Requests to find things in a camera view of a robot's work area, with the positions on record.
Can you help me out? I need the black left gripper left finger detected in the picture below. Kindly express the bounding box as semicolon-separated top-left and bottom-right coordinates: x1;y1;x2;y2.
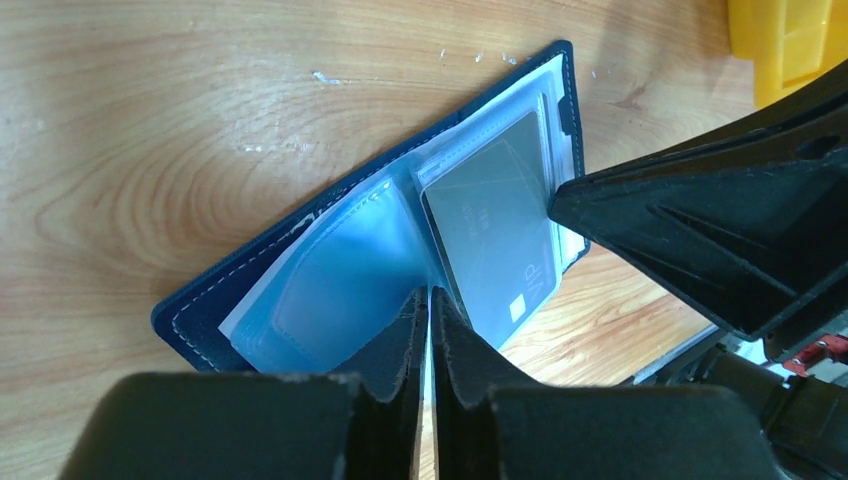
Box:
60;287;429;479

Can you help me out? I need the yellow plastic bin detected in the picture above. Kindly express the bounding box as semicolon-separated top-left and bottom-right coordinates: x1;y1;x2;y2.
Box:
727;0;847;109

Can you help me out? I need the grey VIP credit card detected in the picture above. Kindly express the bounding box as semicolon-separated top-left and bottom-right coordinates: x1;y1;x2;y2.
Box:
418;112;561;346

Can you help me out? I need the blue leather card holder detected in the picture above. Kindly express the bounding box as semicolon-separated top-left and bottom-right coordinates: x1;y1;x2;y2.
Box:
151;40;589;373

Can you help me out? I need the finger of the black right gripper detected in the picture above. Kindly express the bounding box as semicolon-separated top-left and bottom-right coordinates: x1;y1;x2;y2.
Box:
550;150;847;361
569;62;847;186

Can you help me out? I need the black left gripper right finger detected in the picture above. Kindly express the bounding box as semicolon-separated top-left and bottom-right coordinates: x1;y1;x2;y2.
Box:
430;287;779;479

